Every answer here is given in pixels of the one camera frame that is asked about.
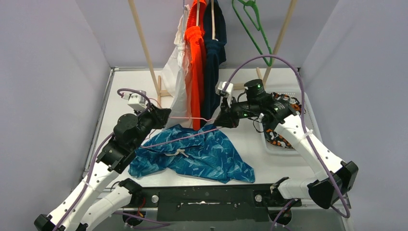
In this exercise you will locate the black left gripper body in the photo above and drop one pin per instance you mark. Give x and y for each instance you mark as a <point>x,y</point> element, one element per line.
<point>160,115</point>

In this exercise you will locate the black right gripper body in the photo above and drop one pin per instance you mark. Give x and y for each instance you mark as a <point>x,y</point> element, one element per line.
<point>241,109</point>

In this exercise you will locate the pink hanger of blue shorts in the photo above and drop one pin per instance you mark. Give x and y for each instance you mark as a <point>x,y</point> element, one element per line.
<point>186,137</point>

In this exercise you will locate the blue patterned shorts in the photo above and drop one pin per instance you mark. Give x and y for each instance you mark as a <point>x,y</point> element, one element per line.
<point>210,156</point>

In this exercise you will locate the camouflage orange grey shorts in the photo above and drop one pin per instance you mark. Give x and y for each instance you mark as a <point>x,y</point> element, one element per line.
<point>270,135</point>

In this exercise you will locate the clear plastic basket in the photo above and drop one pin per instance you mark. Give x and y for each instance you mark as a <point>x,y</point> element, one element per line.
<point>309,120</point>

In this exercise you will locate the green hanger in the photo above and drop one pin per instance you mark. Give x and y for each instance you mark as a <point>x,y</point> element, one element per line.
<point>248,14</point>

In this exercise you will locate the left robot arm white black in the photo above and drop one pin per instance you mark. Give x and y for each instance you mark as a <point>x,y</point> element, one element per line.
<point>82,210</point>

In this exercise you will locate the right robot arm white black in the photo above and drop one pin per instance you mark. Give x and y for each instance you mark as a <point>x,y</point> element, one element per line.
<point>333,177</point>

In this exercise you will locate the white shorts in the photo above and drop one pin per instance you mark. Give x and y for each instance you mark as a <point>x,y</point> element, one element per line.
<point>174,75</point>

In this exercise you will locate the navy blue shorts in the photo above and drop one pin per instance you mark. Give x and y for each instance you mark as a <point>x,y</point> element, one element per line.
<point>215,56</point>

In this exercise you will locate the wooden hanger of navy shorts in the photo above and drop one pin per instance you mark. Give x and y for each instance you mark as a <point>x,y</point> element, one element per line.
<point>213,20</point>

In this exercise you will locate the wooden hanger of orange shorts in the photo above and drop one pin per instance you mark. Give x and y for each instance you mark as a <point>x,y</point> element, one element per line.
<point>197,12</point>

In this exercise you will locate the wooden clothes rack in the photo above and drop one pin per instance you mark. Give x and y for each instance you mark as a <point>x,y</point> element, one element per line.
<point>157,79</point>

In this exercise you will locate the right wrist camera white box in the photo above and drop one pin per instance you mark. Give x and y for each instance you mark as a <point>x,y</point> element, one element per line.
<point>224,90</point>

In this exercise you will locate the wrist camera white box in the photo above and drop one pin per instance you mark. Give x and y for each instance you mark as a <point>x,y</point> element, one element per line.
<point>224,90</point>
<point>137,102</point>

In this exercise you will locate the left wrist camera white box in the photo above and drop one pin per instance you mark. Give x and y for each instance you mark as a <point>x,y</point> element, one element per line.
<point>137,102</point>

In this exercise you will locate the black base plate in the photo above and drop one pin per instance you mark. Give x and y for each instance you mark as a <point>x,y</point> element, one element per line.
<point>202,203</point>

